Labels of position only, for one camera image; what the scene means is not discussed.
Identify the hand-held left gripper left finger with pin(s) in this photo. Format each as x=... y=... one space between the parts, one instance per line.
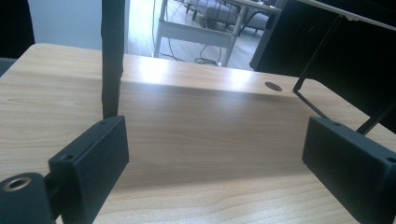
x=90 y=165

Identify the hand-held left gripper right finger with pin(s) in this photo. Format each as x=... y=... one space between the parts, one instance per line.
x=351 y=168

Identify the black shelf with metal legs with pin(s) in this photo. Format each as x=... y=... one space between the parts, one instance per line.
x=112 y=62

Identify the white desk frame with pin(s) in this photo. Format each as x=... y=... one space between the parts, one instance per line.
x=193 y=32

